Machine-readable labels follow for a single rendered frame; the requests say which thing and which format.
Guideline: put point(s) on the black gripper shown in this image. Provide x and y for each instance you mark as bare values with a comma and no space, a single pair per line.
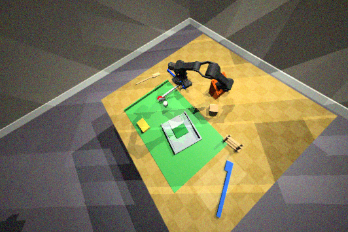
186,83

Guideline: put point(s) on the green flat mat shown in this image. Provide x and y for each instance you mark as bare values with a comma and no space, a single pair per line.
181,167

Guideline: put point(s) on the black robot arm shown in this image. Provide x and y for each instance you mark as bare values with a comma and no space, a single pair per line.
212,72

